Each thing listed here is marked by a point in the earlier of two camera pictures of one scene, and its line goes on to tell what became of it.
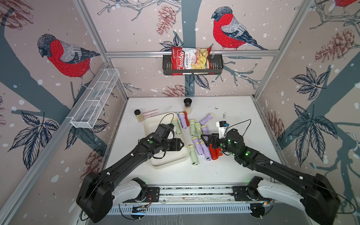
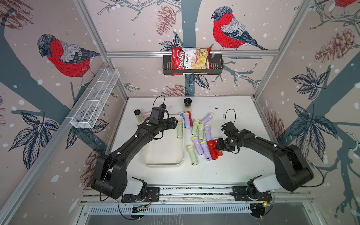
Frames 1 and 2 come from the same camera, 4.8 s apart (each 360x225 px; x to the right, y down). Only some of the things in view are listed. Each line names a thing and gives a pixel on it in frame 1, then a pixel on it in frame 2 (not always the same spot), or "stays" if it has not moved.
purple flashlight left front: x=195 y=140 stays
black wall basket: x=217 y=63 stays
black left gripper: x=176 y=145 → x=172 y=123
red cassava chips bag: x=184 y=58 stays
